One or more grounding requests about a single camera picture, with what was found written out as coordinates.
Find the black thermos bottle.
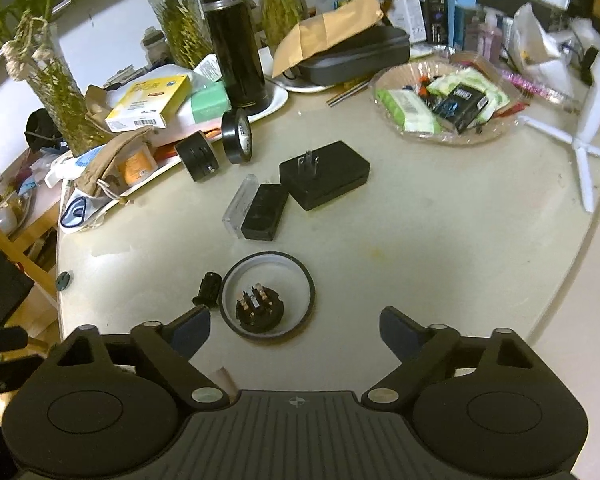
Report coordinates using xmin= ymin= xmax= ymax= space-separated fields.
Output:
xmin=197 ymin=0 xmax=269 ymax=112

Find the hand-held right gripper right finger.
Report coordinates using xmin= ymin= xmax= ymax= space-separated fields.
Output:
xmin=361 ymin=306 xmax=548 ymax=409

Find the green and white box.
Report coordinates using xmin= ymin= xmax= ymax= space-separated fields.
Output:
xmin=177 ymin=79 xmax=231 ymax=127

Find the burlap drawstring pouch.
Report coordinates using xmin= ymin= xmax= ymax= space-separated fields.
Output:
xmin=74 ymin=127 xmax=157 ymax=206

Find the pink pump bottle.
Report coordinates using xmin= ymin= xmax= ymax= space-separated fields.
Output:
xmin=479 ymin=9 xmax=504 ymax=64

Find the glass bowl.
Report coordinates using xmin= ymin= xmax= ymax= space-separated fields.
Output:
xmin=368 ymin=58 xmax=532 ymax=147

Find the pair of chopsticks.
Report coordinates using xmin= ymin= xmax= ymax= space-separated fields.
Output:
xmin=327 ymin=79 xmax=371 ymax=108

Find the black hard case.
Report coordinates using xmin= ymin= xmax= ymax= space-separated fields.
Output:
xmin=295 ymin=26 xmax=412 ymax=86

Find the white tray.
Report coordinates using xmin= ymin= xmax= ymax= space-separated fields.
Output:
xmin=61 ymin=79 xmax=290 ymax=202

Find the black power adapter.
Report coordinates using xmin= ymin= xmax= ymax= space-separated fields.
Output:
xmin=278 ymin=140 xmax=371 ymax=212

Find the white carton box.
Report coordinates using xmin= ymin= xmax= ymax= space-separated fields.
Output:
xmin=362 ymin=0 xmax=427 ymax=44

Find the yellow cardboard box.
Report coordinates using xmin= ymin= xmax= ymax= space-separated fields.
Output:
xmin=103 ymin=73 xmax=192 ymax=134

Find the wooden chair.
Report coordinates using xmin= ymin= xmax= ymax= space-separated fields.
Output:
xmin=0 ymin=204 xmax=62 ymax=346

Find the white plastic bag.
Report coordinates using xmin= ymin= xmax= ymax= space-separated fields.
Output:
xmin=509 ymin=2 xmax=564 ymax=74

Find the small black rectangular box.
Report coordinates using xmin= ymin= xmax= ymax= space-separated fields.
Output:
xmin=240 ymin=183 xmax=290 ymax=241

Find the round black plug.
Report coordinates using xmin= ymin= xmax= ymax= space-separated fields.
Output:
xmin=235 ymin=284 xmax=286 ymax=334

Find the brown paper envelope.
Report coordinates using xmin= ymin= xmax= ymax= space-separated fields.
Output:
xmin=271 ymin=0 xmax=384 ymax=79

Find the white plate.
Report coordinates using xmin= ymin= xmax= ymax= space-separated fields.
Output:
xmin=265 ymin=67 xmax=341 ymax=95

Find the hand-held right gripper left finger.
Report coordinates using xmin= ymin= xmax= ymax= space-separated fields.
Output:
xmin=45 ymin=306 xmax=232 ymax=408

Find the clear plastic case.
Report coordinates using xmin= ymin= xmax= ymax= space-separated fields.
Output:
xmin=222 ymin=173 xmax=259 ymax=238

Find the black wheel-shaped cylinder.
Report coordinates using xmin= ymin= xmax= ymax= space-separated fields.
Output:
xmin=174 ymin=131 xmax=220 ymax=183

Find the blue box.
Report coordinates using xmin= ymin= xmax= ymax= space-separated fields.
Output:
xmin=452 ymin=0 xmax=477 ymax=47

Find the light green wipes packet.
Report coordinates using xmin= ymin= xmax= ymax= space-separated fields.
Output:
xmin=427 ymin=68 xmax=510 ymax=121

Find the glass vase with plant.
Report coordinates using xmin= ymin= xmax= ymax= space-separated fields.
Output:
xmin=132 ymin=0 xmax=217 ymax=69
xmin=0 ymin=0 xmax=112 ymax=157
xmin=258 ymin=0 xmax=309 ymax=52

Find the small black printed box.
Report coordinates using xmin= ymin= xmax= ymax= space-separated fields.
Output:
xmin=432 ymin=82 xmax=489 ymax=135

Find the small black cylinder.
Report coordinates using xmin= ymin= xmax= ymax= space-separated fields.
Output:
xmin=192 ymin=272 xmax=225 ymax=308

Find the white tripod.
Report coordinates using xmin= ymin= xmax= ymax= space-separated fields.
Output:
xmin=518 ymin=35 xmax=600 ymax=214

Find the black electrical tape roll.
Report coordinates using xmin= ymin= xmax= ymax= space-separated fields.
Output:
xmin=221 ymin=108 xmax=255 ymax=166

